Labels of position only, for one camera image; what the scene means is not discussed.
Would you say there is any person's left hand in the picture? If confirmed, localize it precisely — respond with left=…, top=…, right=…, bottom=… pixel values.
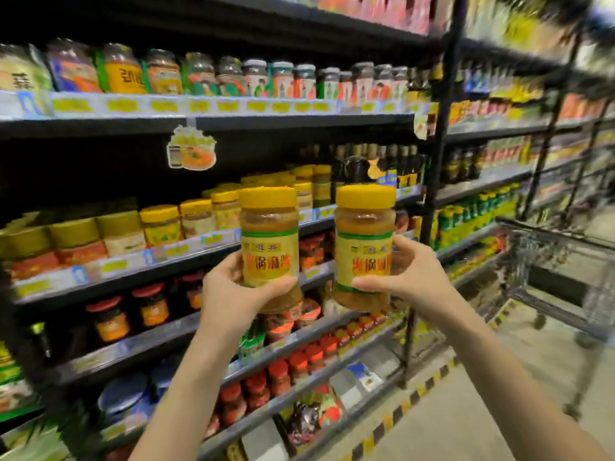
left=199, top=249, right=299, bottom=342

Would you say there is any person's right hand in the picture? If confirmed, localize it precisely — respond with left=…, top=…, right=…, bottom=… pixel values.
left=351, top=234, right=455, bottom=323

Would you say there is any yellow lid sauce jar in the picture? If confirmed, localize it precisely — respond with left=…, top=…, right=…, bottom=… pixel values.
left=237, top=186, right=304, bottom=314
left=331, top=183, right=398, bottom=313

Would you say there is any person's left forearm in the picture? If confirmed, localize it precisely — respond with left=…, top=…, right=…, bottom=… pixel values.
left=129, top=326, right=253, bottom=461

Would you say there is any person's right forearm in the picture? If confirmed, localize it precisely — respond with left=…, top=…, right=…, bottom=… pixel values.
left=413, top=300, right=612, bottom=461

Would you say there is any row of small red-lid jars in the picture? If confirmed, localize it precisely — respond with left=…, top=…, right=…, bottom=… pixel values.
left=206, top=312, right=399, bottom=430

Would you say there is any row of green bottles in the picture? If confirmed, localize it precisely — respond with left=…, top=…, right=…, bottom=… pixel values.
left=431, top=183, right=523, bottom=251

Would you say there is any row of dark sauce bottles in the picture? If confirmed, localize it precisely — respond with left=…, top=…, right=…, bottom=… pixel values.
left=332, top=143, right=427, bottom=189

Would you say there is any yellow black hazard tape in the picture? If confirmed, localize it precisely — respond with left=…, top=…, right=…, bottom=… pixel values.
left=339, top=297, right=520, bottom=461

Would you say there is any row of large red-lid jars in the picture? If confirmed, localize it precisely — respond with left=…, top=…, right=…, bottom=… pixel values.
left=86, top=271, right=207, bottom=344

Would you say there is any row of yellow capped jars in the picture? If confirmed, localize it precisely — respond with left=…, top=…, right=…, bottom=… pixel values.
left=0, top=163, right=333, bottom=281

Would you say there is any dark shiny food packet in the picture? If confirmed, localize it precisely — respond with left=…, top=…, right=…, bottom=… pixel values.
left=287, top=402, right=322, bottom=448

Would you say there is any black metal shelf rack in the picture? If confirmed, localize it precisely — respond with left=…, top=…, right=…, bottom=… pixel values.
left=423, top=0, right=615, bottom=303
left=0, top=0, right=462, bottom=461

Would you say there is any hanging food picture sign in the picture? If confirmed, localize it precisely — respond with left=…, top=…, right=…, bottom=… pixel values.
left=166, top=125, right=218, bottom=172

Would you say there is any blue round tin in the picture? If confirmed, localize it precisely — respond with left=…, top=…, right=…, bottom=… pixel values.
left=97, top=373, right=151, bottom=420

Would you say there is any metal shopping cart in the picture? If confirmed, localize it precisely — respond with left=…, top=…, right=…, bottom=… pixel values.
left=497, top=217, right=615, bottom=420

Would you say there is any strip of yellow price tags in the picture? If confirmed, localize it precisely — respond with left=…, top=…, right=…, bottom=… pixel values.
left=0, top=90, right=428, bottom=119

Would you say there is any row of red yellow packets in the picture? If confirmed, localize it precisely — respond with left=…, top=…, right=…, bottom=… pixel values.
left=449, top=93, right=608, bottom=127

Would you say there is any row of glass jars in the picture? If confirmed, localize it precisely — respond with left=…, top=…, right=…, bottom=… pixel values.
left=0, top=37, right=433, bottom=102

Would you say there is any row of pink packets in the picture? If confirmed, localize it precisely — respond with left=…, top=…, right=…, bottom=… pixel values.
left=295, top=0, right=435, bottom=36

